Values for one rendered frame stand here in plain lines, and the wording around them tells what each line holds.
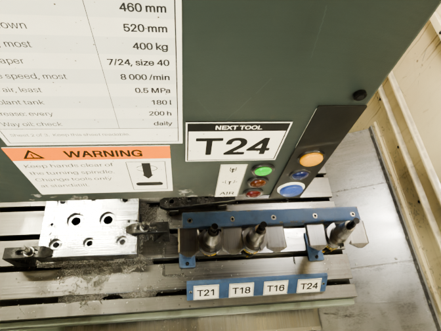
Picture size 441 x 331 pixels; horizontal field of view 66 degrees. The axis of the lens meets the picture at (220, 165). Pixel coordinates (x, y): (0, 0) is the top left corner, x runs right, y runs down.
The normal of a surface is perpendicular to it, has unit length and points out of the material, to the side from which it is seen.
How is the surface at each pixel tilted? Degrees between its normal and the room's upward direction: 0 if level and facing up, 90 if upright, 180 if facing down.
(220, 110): 90
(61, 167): 90
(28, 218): 0
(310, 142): 90
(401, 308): 24
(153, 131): 90
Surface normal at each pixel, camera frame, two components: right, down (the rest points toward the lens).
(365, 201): -0.32, -0.43
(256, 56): 0.07, 0.88
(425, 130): -0.99, 0.02
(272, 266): 0.09, -0.48
